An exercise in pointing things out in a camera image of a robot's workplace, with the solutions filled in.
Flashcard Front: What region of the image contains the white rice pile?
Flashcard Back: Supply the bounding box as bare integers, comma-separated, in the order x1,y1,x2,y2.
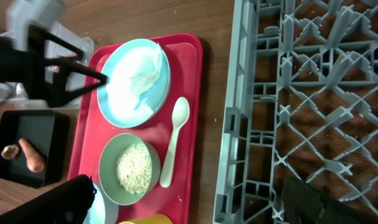
116,143,151,194

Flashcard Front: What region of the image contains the black plastic tray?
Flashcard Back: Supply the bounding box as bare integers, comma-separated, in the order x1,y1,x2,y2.
0,110,70,189

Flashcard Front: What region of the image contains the brown food scrap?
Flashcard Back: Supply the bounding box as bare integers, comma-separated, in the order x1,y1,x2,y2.
1,144,20,160

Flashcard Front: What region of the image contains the grey dishwasher rack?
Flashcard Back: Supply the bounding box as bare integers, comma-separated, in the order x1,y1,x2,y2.
213,0,378,223

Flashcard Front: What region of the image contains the yellow plastic cup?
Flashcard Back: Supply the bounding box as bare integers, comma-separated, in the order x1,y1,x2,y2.
119,214,172,224

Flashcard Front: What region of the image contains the light blue bowl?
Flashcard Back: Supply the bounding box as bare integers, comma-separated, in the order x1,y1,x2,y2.
83,182,119,224

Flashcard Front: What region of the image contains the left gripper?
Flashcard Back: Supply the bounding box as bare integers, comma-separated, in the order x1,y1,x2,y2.
0,0,109,108

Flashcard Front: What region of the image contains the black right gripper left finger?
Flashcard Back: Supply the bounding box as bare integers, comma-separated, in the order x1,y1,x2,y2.
0,174,97,224

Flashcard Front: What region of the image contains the white plastic spoon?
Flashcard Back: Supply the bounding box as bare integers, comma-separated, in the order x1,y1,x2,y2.
159,96,190,188

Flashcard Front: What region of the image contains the white napkin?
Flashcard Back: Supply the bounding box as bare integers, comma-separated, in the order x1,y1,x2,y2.
106,44,163,123

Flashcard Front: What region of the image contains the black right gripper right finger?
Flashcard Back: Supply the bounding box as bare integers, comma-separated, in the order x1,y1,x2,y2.
281,177,376,224

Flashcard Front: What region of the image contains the clear plastic bin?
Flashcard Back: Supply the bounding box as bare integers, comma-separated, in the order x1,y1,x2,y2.
0,24,105,108

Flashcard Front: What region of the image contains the orange carrot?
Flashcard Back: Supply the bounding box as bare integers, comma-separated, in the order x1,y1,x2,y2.
19,138,45,173

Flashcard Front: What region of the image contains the green bowl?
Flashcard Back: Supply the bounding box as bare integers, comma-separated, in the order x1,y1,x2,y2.
98,133,161,205

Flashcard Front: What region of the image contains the red serving tray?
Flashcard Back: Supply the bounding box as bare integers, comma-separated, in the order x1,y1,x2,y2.
68,33,203,223

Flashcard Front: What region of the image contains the light blue plate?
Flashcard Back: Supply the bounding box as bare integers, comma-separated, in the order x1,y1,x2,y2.
97,39,171,128

